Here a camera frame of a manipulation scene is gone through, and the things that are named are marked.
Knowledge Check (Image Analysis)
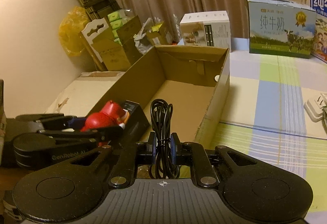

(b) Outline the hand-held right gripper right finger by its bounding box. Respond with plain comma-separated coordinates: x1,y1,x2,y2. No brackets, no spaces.
170,132,258,187

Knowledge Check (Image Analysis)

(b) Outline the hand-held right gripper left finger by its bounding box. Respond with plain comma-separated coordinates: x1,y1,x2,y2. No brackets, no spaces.
69,132,157,189

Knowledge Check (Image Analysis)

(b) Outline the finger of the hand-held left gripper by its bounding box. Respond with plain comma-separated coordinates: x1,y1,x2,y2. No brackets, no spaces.
15,113,82,128
37,127,124,148

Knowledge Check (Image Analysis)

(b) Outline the black cable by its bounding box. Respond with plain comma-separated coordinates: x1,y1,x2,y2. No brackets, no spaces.
149,98,180,180

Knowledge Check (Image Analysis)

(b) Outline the red toy figure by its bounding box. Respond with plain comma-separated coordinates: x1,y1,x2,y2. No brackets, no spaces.
80,100,129,148

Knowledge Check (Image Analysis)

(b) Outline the black product box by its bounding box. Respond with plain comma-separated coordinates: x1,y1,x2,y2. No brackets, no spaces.
120,100,151,148

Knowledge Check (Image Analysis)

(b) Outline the brown cardboard box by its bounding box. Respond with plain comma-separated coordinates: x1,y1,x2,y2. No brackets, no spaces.
87,45,231,143

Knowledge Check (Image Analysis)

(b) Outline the white charger plug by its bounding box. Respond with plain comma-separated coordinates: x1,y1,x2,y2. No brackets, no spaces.
303,94,327,123

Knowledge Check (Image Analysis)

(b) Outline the cream printed bedsheet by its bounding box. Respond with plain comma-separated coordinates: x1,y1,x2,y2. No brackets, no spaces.
45,71,128,116

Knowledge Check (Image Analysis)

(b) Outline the flat cardboard sheet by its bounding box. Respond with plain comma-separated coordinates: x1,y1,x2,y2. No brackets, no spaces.
80,71,125,79

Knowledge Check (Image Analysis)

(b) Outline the brown tissue carton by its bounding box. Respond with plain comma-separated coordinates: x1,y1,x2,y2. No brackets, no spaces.
91,15,142,72

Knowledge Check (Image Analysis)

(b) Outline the white wooden chair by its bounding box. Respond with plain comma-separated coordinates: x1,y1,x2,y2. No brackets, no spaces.
81,18,114,71

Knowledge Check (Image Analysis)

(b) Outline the yellow plastic bag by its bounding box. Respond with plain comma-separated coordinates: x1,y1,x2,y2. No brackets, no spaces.
59,6,90,57

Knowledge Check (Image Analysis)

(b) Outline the crumpled clear plastic wrap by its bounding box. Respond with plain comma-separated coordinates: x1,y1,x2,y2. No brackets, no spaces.
133,18,154,55

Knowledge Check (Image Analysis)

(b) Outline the checked tablecloth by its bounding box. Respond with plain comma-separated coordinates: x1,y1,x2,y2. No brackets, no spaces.
197,45,327,163

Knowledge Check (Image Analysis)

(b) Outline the plastic-wrapped green tissue stack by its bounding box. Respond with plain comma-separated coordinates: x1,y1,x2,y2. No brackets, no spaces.
107,9,133,46

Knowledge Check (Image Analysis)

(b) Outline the small carton yellow-green label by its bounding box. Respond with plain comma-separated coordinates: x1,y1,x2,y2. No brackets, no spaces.
147,22,171,46

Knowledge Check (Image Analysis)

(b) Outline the white appliance box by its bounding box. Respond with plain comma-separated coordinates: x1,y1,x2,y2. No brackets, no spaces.
179,11,232,48

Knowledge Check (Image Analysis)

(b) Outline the green milk gift carton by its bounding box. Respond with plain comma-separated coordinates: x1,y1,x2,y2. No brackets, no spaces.
244,0,317,59

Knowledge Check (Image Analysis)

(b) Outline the blue milk gift carton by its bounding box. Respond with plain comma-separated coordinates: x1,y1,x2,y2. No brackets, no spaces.
310,0,327,63

